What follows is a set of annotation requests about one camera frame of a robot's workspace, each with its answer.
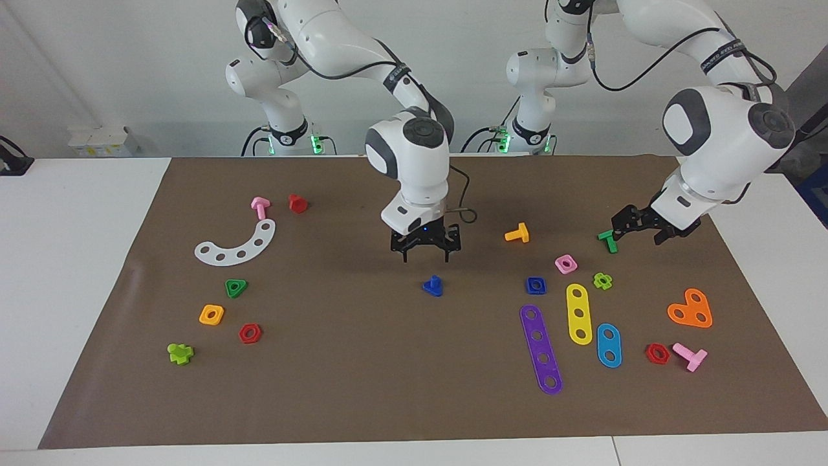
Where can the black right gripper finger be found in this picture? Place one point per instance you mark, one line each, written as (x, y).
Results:
(446, 252)
(406, 254)

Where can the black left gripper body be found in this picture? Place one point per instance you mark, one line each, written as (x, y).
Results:
(676, 226)

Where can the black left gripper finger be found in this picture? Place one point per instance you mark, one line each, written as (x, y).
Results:
(665, 236)
(626, 219)

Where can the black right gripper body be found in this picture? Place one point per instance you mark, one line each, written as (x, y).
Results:
(427, 234)

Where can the blue triangle-head toy bolt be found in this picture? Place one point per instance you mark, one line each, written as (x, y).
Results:
(433, 288)

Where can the blue square toy nut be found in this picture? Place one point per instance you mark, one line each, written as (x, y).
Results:
(530, 286)

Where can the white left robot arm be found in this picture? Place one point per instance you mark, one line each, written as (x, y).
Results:
(718, 149)

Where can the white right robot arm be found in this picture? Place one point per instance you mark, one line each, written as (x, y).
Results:
(414, 162)

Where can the green toy bolt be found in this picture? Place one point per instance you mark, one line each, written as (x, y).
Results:
(609, 243)

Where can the lime green cross nut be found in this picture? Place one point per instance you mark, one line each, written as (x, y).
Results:
(597, 281)

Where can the orange toy bolt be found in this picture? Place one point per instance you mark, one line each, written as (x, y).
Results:
(519, 234)

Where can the orange angled three-hole plate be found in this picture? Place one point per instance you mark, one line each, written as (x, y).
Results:
(689, 309)

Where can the pink square toy nut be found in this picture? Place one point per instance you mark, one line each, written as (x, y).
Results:
(559, 265)

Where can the yellow three-hole plate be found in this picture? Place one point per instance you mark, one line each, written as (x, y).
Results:
(579, 303)

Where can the brown table mat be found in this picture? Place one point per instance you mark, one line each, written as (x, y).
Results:
(388, 362)

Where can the blue two-hole plate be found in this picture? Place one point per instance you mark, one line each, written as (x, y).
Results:
(609, 338)

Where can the red hex toy nut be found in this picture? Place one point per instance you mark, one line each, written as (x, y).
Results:
(650, 354)
(243, 334)

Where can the red toy bolt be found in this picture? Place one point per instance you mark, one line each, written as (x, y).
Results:
(297, 204)

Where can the pink toy bolt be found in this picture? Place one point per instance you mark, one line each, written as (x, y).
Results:
(260, 207)
(692, 356)

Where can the purple four-hole plate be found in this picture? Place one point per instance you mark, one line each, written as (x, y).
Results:
(539, 336)

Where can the black stand pole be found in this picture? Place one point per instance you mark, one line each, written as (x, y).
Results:
(792, 142)

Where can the blue crate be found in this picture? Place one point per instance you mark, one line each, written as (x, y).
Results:
(816, 194)

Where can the white curved five-hole plate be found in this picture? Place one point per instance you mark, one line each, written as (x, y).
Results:
(252, 247)

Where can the green triangle toy nut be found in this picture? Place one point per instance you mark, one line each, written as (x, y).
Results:
(229, 291)

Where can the orange square toy nut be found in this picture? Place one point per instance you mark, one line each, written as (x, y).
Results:
(204, 316)

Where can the lime green cross bolt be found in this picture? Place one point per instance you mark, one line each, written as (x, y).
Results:
(180, 355)

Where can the white cardboard box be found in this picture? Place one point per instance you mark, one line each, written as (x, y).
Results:
(97, 142)

